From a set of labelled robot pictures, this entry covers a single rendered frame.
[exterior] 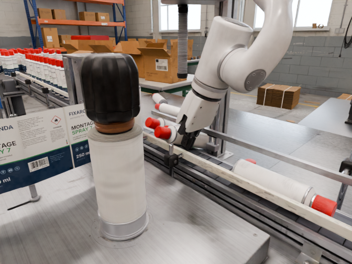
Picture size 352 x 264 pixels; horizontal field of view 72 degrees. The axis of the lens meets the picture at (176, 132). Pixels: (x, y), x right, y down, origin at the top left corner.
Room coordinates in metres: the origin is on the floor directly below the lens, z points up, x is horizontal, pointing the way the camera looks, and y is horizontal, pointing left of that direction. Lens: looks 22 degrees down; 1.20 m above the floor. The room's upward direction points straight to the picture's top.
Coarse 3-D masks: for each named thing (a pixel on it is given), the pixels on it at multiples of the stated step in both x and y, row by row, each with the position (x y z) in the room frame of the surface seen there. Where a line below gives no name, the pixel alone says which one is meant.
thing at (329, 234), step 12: (204, 156) 0.62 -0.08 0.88; (192, 168) 0.55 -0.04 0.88; (228, 168) 0.55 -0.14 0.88; (216, 180) 0.50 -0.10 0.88; (240, 192) 0.45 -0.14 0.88; (264, 204) 0.41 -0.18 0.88; (276, 204) 0.40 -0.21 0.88; (288, 216) 0.37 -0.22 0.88; (300, 216) 0.37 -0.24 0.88; (336, 216) 0.37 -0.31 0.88; (312, 228) 0.34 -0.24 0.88; (324, 228) 0.34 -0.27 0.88; (336, 240) 0.31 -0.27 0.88; (348, 240) 0.31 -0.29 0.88
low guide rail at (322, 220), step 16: (160, 144) 0.64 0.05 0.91; (192, 160) 0.55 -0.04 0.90; (224, 176) 0.48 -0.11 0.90; (240, 176) 0.46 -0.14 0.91; (256, 192) 0.42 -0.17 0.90; (272, 192) 0.40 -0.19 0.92; (288, 208) 0.37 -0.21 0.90; (304, 208) 0.35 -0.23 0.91; (320, 224) 0.33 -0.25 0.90; (336, 224) 0.31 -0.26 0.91
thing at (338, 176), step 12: (204, 132) 0.63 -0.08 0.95; (216, 132) 0.60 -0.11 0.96; (240, 144) 0.54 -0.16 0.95; (252, 144) 0.52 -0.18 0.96; (276, 156) 0.47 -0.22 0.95; (288, 156) 0.46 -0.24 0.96; (312, 168) 0.42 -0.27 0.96; (324, 168) 0.41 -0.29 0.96; (336, 180) 0.39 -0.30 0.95; (348, 180) 0.37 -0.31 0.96
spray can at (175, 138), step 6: (174, 126) 0.63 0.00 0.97; (156, 132) 0.61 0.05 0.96; (162, 132) 0.60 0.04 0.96; (168, 132) 0.61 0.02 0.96; (174, 132) 0.61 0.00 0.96; (162, 138) 0.60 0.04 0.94; (168, 138) 0.61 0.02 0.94; (174, 138) 0.61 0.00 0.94; (180, 138) 0.62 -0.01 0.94; (198, 138) 0.66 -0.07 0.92; (204, 138) 0.67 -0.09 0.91; (180, 144) 0.63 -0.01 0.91; (198, 144) 0.66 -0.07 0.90; (204, 144) 0.67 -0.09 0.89
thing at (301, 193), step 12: (240, 168) 0.48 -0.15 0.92; (252, 168) 0.46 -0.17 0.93; (264, 168) 0.46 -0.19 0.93; (252, 180) 0.45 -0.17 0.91; (264, 180) 0.43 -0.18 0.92; (276, 180) 0.42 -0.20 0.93; (288, 180) 0.41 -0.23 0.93; (288, 192) 0.39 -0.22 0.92; (300, 192) 0.38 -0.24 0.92; (312, 192) 0.38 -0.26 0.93; (312, 204) 0.37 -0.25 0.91; (324, 204) 0.36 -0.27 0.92; (336, 204) 0.35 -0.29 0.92
